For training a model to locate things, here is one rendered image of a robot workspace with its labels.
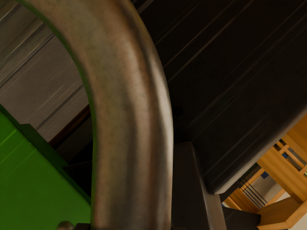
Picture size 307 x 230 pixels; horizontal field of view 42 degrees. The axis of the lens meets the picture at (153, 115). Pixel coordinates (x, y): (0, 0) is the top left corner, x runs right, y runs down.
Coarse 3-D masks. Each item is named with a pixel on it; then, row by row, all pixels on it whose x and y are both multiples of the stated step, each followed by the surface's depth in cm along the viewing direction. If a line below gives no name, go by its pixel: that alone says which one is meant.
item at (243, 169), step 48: (144, 0) 33; (192, 0) 32; (240, 0) 32; (288, 0) 31; (192, 48) 32; (240, 48) 31; (288, 48) 30; (192, 96) 31; (240, 96) 30; (288, 96) 30; (240, 144) 30
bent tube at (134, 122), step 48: (48, 0) 14; (96, 0) 14; (96, 48) 14; (144, 48) 14; (96, 96) 14; (144, 96) 14; (96, 144) 14; (144, 144) 14; (96, 192) 14; (144, 192) 14
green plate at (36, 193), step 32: (0, 128) 24; (32, 128) 32; (0, 160) 24; (32, 160) 24; (64, 160) 32; (0, 192) 24; (32, 192) 24; (64, 192) 24; (0, 224) 24; (32, 224) 24
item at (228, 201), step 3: (228, 198) 423; (225, 201) 426; (228, 201) 424; (231, 201) 422; (222, 204) 419; (228, 204) 424; (231, 204) 423; (234, 204) 421; (231, 207) 423; (234, 207) 421; (237, 207) 420
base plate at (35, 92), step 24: (48, 48) 63; (24, 72) 63; (48, 72) 68; (72, 72) 73; (0, 96) 63; (24, 96) 68; (48, 96) 74; (72, 96) 81; (24, 120) 74; (48, 120) 81
